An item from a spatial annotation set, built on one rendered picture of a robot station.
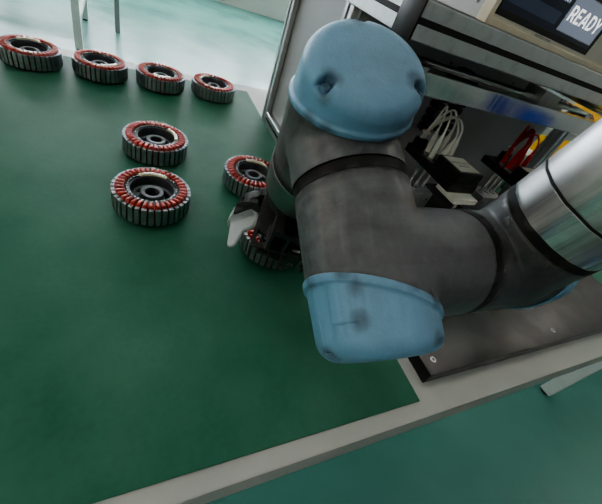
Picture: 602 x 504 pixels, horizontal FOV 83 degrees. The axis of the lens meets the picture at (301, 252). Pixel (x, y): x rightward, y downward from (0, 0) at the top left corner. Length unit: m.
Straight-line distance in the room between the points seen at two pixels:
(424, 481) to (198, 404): 1.09
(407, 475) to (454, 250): 1.20
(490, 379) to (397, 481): 0.80
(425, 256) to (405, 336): 0.05
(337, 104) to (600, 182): 0.14
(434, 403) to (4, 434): 0.45
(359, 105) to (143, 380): 0.33
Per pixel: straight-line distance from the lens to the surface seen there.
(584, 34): 0.82
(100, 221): 0.56
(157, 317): 0.44
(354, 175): 0.19
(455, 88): 0.61
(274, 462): 0.40
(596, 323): 0.89
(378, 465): 1.33
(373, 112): 0.19
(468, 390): 0.56
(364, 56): 0.21
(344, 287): 0.17
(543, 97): 0.88
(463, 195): 0.70
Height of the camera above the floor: 1.12
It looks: 40 degrees down
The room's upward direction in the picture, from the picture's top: 24 degrees clockwise
